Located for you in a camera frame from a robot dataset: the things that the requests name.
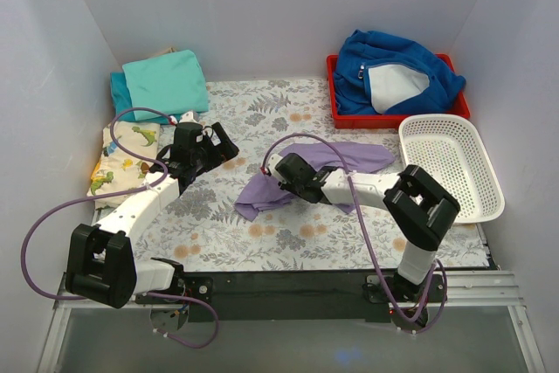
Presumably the light teal folded shirt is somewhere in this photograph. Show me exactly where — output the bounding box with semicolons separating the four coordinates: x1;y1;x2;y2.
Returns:
122;50;209;121

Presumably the floral table cloth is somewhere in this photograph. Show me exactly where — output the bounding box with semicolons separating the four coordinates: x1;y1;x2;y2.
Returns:
135;79;405;272

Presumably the red plastic tray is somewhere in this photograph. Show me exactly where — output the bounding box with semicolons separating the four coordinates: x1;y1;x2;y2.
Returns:
326;54;471;129

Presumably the dark teal folded shirt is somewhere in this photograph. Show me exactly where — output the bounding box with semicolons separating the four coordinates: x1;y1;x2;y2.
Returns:
110;73;169;125

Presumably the purple t shirt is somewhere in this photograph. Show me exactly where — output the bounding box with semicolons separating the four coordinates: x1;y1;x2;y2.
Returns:
234;142;397;222

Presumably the white plastic basket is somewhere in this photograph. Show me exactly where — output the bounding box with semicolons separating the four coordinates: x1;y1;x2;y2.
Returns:
398;114;505;224

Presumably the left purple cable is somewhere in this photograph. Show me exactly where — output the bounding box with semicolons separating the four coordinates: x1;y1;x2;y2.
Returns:
21;107;219;349

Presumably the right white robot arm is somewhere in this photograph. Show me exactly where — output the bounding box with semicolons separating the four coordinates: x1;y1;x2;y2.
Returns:
263;153;460;301

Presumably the blue fleece jacket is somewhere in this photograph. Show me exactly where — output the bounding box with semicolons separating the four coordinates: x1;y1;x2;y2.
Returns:
333;30;466;115

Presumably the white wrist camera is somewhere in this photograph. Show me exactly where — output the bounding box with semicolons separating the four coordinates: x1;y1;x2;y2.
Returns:
179;110;200;123
261;154;283;180

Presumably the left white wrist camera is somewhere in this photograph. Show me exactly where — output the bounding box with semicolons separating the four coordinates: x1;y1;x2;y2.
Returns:
179;110;200;123

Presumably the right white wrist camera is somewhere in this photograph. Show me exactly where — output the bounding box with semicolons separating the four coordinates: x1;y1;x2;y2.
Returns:
261;154;283;180

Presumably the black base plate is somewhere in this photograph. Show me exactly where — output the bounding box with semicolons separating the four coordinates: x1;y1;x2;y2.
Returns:
135;268;449;325

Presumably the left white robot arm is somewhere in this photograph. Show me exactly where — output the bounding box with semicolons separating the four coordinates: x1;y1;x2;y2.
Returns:
65;122;239;308

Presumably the aluminium frame rail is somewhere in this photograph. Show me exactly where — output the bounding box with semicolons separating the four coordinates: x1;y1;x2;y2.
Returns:
39;270;544;372

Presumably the dinosaur print folded shirt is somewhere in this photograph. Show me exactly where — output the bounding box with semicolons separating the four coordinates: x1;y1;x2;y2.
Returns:
87;121;160;197

